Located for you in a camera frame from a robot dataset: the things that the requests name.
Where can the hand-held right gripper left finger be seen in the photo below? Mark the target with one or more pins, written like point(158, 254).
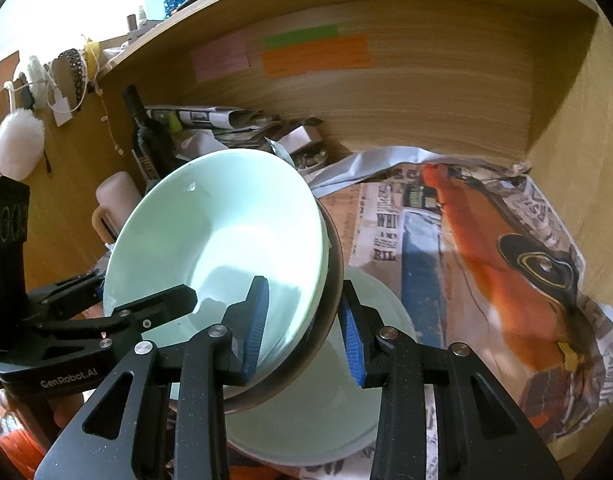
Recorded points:
point(254, 335)

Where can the white hanging tag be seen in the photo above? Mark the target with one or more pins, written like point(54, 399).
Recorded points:
point(61, 107)

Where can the small white spray bottle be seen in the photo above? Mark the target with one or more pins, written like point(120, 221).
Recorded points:
point(142, 14)

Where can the dark brown plate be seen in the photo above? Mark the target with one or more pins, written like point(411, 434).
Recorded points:
point(311, 345)

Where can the green sticky note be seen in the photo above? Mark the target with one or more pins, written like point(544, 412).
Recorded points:
point(301, 37)

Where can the white fluffy pompom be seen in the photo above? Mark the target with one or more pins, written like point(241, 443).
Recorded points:
point(19, 145)

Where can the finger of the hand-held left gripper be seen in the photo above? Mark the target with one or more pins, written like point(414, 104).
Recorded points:
point(151, 310)
point(71, 292)

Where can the studded headband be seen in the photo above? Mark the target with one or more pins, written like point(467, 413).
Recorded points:
point(76, 75)

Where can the person's left hand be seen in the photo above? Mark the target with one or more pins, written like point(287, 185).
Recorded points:
point(69, 415)

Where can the stack of newspapers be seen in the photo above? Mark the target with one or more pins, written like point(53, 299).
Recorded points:
point(211, 117)

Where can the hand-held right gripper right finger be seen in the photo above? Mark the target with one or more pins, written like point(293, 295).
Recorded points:
point(350, 340)

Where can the grey paper sheets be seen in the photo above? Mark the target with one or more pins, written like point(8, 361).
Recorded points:
point(371, 165)

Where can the printed newspaper table cover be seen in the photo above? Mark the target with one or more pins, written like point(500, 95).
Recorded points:
point(486, 260)

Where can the light green plate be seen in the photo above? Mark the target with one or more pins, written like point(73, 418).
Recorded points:
point(211, 230)

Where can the brown tube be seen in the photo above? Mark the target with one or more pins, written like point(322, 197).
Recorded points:
point(131, 21)

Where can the yellow cloth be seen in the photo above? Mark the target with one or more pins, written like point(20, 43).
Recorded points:
point(92, 50)

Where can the orange sticky note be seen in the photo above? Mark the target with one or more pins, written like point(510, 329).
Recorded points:
point(316, 57)

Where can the small bowl of trinkets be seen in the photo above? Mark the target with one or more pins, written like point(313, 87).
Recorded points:
point(311, 160)

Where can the white fluffy earmuff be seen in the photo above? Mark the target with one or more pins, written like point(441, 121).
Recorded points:
point(36, 72)

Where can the pink sticky note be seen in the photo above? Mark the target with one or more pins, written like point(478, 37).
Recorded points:
point(221, 57)

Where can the dark wine bottle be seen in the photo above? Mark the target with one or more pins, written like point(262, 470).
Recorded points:
point(144, 135)

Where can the white plate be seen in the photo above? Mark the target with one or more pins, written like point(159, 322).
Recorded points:
point(311, 425)

